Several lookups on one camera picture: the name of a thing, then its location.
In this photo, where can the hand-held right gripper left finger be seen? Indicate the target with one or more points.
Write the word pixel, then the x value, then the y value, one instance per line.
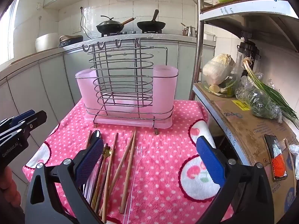
pixel 90 158

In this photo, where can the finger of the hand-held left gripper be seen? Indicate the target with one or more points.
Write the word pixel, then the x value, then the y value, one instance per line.
pixel 22 117
pixel 37 119

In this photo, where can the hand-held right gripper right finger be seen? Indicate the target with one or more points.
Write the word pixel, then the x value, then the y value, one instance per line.
pixel 210 161

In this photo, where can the person's left hand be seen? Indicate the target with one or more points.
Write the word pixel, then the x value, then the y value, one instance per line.
pixel 7 183

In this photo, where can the gold flower-top spoon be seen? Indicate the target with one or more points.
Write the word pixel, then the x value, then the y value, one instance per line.
pixel 107 149

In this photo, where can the large cardboard shelf liner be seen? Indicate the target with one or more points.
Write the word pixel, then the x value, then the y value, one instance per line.
pixel 245 130

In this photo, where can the grey kitchen base cabinets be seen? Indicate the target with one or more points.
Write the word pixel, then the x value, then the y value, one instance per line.
pixel 51 74

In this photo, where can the pink polka-dot towel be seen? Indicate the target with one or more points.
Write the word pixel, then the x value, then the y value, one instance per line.
pixel 163 163

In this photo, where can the bundle of chopsticks and spoons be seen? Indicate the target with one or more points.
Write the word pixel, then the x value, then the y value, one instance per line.
pixel 134 179

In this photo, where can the smartphone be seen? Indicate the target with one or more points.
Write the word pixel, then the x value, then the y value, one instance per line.
pixel 276 158

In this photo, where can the clear glass bowl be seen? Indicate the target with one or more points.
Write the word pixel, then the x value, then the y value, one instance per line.
pixel 225 91

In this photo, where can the bag of green vegetables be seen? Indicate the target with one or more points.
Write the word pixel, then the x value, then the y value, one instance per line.
pixel 259 102

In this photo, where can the white round pot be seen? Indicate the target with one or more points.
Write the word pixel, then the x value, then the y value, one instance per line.
pixel 46 43

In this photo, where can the dark pot with brown lid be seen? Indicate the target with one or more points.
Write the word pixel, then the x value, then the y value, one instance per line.
pixel 70 40

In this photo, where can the white plastic bag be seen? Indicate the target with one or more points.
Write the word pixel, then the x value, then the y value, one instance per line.
pixel 294 154

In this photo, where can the window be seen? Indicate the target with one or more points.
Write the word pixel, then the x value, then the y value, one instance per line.
pixel 9 32

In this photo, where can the napa cabbage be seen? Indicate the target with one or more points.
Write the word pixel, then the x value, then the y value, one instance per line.
pixel 217 68

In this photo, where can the green onions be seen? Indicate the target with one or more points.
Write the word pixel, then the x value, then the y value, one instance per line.
pixel 273 93

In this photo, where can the steel shelf rack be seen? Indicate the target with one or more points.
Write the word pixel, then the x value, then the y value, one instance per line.
pixel 199 51

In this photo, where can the clear splash guard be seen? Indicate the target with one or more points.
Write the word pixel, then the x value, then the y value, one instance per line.
pixel 90 21

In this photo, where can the black wok with lid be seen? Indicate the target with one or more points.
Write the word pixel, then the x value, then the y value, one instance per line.
pixel 109 26

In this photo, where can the black blender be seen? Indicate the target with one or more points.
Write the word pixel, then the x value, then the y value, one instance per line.
pixel 248 49

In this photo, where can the white plastic box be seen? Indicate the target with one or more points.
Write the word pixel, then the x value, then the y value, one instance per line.
pixel 209 36

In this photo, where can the gas stove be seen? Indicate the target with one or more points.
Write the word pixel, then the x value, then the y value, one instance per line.
pixel 130 33

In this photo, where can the steel kettle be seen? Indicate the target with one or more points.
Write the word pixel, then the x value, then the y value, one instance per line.
pixel 189 30

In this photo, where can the black frying pan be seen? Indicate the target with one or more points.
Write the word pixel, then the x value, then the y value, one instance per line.
pixel 150 25

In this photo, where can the white wall socket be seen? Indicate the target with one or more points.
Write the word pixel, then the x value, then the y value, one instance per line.
pixel 76 30

